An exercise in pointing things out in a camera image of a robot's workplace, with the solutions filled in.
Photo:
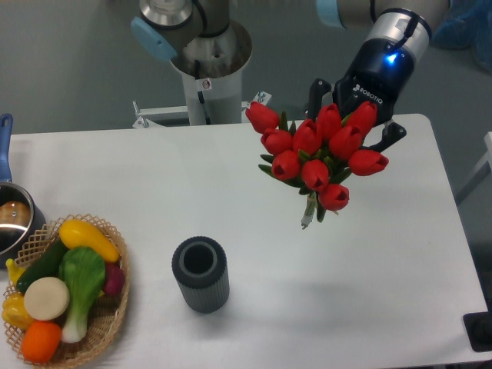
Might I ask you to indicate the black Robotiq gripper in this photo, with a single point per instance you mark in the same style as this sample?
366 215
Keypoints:
377 74

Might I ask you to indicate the red tulip bouquet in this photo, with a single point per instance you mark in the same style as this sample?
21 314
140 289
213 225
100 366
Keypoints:
319 154

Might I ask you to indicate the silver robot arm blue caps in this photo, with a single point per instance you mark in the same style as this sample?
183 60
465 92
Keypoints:
408 24

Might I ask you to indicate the blue plastic bag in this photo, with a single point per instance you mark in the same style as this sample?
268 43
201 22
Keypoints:
467 25

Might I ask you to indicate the dark grey ribbed vase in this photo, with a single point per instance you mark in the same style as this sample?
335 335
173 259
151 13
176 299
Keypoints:
200 267

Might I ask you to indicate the black device at table edge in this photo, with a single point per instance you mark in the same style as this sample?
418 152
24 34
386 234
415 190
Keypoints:
478 328

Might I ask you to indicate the purple red radish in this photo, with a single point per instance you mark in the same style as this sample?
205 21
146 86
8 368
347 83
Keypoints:
114 280

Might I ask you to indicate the yellow squash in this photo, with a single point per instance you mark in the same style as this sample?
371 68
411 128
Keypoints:
77 233

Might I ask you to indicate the green bok choy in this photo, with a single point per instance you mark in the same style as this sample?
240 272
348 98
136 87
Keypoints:
83 271

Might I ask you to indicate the woven wicker basket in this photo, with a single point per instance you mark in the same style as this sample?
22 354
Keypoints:
106 315

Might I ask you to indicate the dark green cucumber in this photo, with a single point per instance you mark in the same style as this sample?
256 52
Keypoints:
45 266

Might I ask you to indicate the beige round bun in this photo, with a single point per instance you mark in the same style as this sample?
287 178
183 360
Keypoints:
46 299

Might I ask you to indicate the yellow banana tip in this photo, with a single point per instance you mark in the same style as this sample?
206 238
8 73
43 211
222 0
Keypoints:
14 271

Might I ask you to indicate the orange fruit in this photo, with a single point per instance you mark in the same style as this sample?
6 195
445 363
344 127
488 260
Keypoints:
41 341

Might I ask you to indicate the yellow bell pepper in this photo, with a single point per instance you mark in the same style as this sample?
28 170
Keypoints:
14 312

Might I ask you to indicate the white furniture frame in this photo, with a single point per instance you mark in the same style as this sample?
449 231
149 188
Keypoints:
478 173

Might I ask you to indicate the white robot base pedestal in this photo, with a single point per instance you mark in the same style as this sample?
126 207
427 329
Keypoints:
211 71

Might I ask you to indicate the steel pot blue handle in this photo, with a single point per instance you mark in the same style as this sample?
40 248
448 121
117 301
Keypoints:
20 215

